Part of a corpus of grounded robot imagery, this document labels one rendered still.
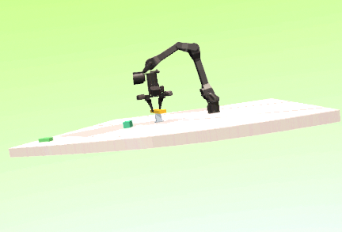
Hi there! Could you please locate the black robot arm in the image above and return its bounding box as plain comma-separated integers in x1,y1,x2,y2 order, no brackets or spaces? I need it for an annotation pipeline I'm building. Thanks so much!
132,42,220,114

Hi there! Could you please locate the yellow bar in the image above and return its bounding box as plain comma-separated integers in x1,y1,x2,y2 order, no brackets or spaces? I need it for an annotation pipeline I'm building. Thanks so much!
150,109,166,114

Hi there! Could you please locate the green flat bar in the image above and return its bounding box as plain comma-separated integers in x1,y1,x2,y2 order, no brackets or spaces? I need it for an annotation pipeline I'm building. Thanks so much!
38,137,54,143

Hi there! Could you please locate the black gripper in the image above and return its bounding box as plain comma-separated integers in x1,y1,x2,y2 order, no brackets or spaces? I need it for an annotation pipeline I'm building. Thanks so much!
136,82,173,112

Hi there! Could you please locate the mint green rectangular block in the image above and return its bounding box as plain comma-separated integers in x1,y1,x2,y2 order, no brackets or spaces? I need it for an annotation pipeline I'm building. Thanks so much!
123,120,134,128

